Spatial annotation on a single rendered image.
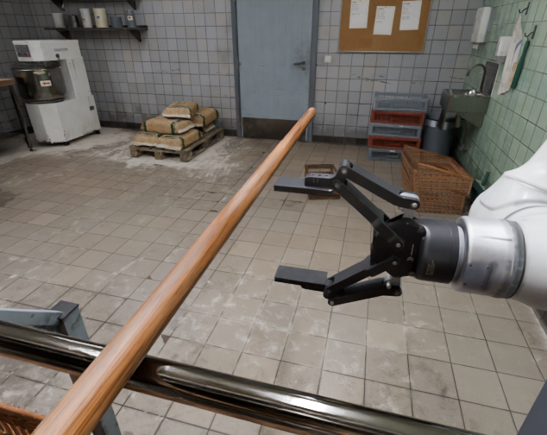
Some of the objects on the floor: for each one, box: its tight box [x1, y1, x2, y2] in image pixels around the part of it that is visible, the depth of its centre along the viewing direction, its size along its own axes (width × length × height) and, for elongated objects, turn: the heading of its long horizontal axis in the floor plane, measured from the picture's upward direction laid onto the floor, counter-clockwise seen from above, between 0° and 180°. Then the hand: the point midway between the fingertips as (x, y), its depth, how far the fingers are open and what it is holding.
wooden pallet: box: [129, 127, 224, 162], centre depth 487 cm, size 120×80×14 cm, turn 165°
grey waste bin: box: [420, 112, 456, 164], centre depth 428 cm, size 37×37×55 cm
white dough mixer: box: [9, 40, 101, 146], centre depth 490 cm, size 92×59×132 cm, turn 165°
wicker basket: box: [400, 162, 466, 215], centre depth 328 cm, size 49×56×28 cm
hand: (285, 232), depth 46 cm, fingers open, 13 cm apart
